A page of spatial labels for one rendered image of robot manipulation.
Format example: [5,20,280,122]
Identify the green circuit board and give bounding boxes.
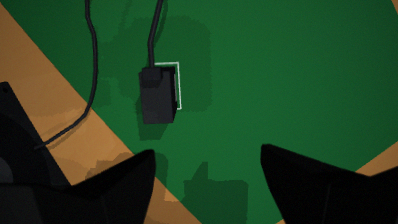
[0,0,398,224]

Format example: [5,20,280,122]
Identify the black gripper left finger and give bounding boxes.
[0,150,157,224]

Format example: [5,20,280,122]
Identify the black square cooling fan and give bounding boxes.
[0,81,71,190]

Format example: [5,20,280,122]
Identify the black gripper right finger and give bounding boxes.
[260,144,398,224]

